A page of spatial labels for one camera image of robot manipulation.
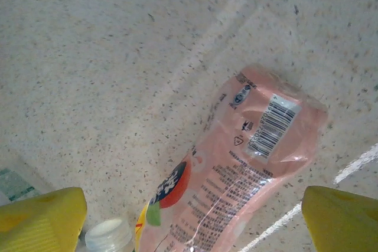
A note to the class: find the white tea bottle green cap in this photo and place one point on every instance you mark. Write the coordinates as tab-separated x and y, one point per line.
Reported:
14	185

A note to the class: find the pink label crushed bottle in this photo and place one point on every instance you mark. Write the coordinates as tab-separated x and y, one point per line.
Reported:
236	160

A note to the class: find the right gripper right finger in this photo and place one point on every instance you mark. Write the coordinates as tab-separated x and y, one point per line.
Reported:
345	225

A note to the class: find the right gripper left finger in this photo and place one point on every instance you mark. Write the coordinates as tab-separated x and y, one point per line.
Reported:
38	222

